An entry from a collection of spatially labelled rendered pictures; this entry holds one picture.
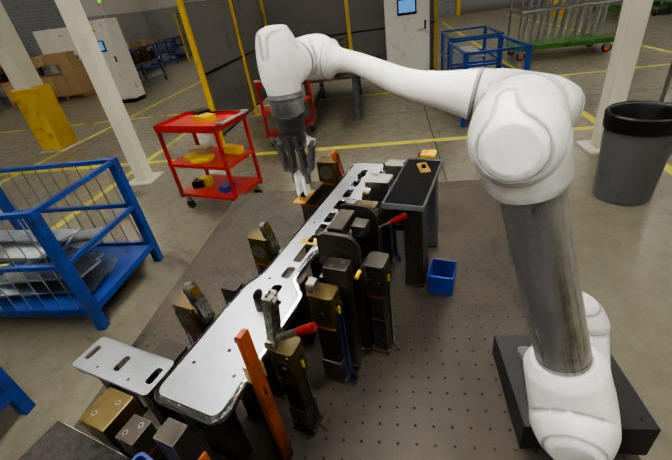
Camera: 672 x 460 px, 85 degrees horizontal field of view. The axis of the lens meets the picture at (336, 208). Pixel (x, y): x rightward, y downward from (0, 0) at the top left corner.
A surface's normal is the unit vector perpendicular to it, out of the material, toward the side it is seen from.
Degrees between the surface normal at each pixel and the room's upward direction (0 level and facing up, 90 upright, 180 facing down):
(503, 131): 86
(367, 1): 90
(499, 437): 0
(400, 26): 90
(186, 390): 0
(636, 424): 4
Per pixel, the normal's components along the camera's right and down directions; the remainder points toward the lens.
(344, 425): -0.13, -0.86
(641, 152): -0.43, 0.54
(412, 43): -0.12, 0.51
